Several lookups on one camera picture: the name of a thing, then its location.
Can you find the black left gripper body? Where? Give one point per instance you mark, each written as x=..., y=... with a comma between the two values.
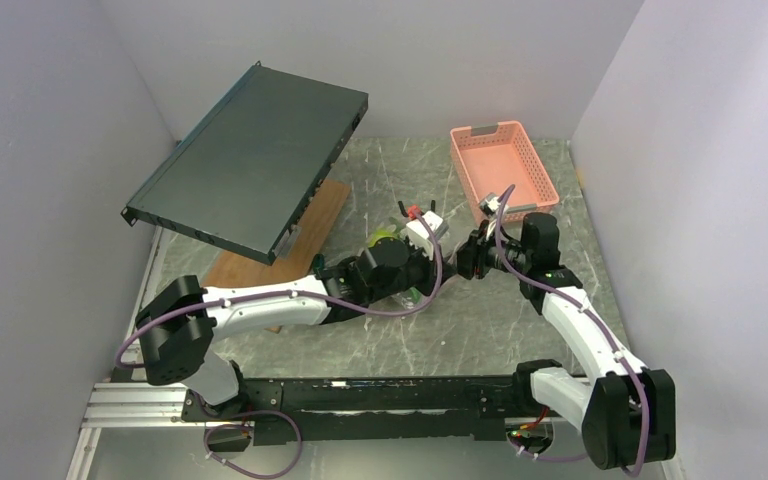
x=420, y=271

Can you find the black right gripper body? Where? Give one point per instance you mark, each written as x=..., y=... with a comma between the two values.
x=484, y=253

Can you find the clear zip top bag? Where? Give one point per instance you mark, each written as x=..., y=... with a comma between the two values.
x=417, y=291

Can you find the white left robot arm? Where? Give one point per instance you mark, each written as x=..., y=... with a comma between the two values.
x=177, y=329

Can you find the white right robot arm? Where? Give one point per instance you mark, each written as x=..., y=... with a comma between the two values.
x=624, y=411

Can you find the orange black pliers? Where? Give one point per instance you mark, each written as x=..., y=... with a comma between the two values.
x=414, y=210

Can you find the pink plastic basket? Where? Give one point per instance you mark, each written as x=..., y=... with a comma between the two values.
x=489, y=159

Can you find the wooden base board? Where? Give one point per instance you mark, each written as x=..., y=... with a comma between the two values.
x=295, y=253

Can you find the dark rack server chassis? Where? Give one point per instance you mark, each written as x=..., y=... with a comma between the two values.
x=246, y=173

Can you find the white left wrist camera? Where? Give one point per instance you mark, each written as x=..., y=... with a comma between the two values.
x=426, y=232

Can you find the green handled screwdriver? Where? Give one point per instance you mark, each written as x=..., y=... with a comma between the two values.
x=319, y=267

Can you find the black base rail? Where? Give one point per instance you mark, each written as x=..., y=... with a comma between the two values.
x=483, y=408

